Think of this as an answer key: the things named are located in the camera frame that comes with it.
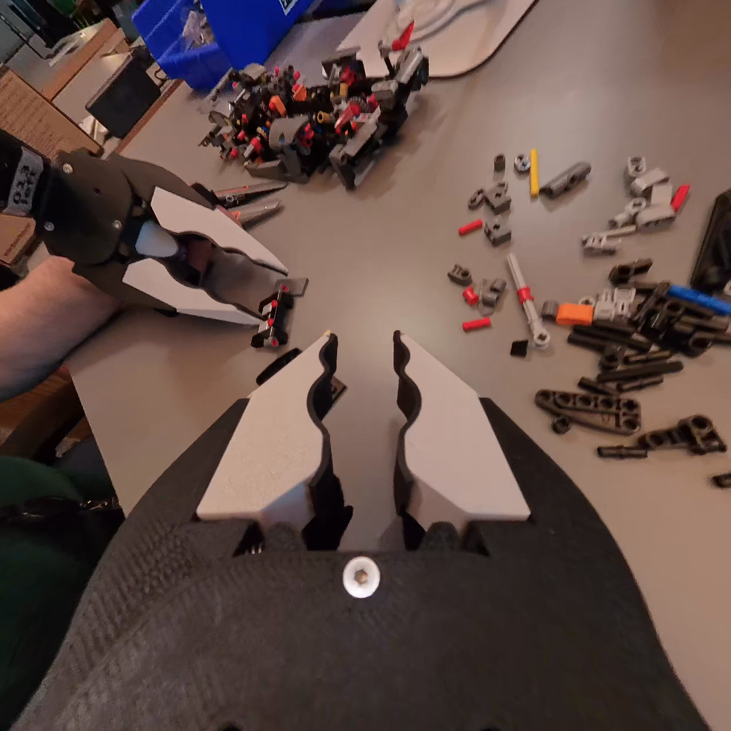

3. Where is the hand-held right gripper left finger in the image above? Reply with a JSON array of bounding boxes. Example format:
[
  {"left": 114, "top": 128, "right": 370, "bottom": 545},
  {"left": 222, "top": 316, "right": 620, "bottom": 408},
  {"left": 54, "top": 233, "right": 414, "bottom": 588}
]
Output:
[{"left": 196, "top": 331, "right": 346, "bottom": 535}]

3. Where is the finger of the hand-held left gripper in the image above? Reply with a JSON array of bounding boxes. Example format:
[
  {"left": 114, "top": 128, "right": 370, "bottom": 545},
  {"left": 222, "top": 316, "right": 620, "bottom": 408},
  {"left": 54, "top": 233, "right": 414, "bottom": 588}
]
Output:
[
  {"left": 121, "top": 258, "right": 270, "bottom": 327},
  {"left": 148, "top": 186, "right": 289, "bottom": 276}
]

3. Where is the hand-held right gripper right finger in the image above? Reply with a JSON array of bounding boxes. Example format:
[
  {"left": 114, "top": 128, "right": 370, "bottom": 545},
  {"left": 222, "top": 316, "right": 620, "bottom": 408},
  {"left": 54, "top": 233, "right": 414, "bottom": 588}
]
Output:
[{"left": 393, "top": 330, "right": 532, "bottom": 535}]

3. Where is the small black lego assembly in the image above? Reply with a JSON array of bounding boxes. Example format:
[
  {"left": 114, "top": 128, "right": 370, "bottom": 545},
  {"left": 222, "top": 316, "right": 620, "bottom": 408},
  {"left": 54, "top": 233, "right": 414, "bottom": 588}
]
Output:
[{"left": 250, "top": 278, "right": 309, "bottom": 350}]

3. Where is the person's left forearm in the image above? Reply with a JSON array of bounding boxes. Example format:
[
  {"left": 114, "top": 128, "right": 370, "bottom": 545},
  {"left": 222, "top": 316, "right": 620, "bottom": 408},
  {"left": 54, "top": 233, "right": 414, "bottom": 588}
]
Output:
[{"left": 0, "top": 257, "right": 123, "bottom": 401}]

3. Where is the grey pointed lego panel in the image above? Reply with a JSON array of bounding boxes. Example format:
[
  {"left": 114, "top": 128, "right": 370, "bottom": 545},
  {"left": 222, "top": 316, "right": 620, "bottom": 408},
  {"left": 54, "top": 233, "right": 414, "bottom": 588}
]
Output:
[
  {"left": 214, "top": 183, "right": 286, "bottom": 207},
  {"left": 228, "top": 201, "right": 282, "bottom": 228}
]

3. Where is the black curved lego beam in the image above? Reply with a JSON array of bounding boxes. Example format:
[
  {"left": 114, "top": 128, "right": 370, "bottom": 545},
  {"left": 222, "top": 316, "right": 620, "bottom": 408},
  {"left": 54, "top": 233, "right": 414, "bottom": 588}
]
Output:
[{"left": 256, "top": 347, "right": 302, "bottom": 385}]

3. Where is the cluster of black lego beams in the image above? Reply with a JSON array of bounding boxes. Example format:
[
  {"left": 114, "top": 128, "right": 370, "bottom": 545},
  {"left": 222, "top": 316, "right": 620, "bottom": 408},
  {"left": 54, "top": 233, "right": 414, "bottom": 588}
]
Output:
[{"left": 535, "top": 389, "right": 731, "bottom": 489}]

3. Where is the partly built lego car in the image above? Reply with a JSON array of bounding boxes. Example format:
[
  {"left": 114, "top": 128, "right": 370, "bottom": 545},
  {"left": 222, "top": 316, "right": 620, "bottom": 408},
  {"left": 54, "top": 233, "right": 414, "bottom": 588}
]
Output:
[{"left": 197, "top": 22, "right": 432, "bottom": 190}]

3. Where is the long grey lego axle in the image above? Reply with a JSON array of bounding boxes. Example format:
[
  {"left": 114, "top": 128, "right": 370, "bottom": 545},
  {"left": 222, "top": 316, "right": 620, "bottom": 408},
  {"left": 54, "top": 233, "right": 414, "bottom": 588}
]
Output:
[{"left": 505, "top": 253, "right": 552, "bottom": 350}]

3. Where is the pile of black lego pieces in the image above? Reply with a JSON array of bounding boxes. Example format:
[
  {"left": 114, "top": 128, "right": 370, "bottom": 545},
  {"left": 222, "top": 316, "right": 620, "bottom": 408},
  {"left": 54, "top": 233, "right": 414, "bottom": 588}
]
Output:
[{"left": 539, "top": 258, "right": 731, "bottom": 395}]

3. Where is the blue lego beam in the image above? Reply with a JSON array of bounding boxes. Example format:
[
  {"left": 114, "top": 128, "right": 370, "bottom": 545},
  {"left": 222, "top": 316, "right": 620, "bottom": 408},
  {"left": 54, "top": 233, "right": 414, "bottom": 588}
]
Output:
[{"left": 667, "top": 284, "right": 731, "bottom": 316}]

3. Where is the cardboard box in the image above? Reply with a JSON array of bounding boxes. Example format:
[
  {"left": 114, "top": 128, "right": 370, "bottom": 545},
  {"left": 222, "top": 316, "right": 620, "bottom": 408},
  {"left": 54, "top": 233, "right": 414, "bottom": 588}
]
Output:
[{"left": 0, "top": 69, "right": 104, "bottom": 166}]

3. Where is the black case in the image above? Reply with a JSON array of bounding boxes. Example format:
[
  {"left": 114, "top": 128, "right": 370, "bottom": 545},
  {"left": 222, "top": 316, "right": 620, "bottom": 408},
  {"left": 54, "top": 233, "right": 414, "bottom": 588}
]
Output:
[{"left": 86, "top": 54, "right": 163, "bottom": 138}]

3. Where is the blue plastic bin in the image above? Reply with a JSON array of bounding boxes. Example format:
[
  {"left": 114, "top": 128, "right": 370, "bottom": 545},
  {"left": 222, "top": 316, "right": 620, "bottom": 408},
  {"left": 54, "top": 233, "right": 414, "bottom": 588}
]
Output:
[{"left": 131, "top": 0, "right": 318, "bottom": 92}]

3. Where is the cluster of dark grey connectors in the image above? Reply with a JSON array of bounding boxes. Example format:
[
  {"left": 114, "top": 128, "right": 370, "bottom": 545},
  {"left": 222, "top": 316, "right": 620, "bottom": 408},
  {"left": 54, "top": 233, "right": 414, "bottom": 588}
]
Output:
[{"left": 448, "top": 151, "right": 592, "bottom": 318}]

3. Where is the white book stand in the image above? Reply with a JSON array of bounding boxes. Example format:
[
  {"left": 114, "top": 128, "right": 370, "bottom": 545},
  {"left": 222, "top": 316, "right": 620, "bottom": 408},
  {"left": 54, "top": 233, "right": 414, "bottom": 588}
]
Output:
[{"left": 337, "top": 0, "right": 538, "bottom": 78}]

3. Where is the cluster of light grey connectors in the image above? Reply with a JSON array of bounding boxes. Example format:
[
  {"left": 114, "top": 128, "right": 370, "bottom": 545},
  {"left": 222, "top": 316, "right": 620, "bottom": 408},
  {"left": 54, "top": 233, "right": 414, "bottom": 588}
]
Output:
[{"left": 581, "top": 155, "right": 692, "bottom": 255}]

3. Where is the black strap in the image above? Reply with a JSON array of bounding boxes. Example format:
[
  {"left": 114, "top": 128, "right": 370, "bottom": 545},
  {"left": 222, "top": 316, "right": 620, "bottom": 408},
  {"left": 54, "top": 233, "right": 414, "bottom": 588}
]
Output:
[{"left": 0, "top": 496, "right": 123, "bottom": 523}]

